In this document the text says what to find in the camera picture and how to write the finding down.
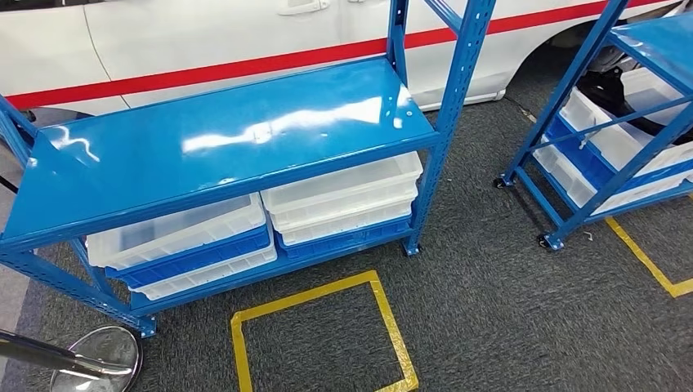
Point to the blue metal shelf rack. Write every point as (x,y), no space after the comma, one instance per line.
(216,140)

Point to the blue wheeled shelf rack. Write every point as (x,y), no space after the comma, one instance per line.
(563,92)

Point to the black car part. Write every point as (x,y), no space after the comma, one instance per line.
(601,89)

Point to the white car with red stripe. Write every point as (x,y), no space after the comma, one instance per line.
(189,43)

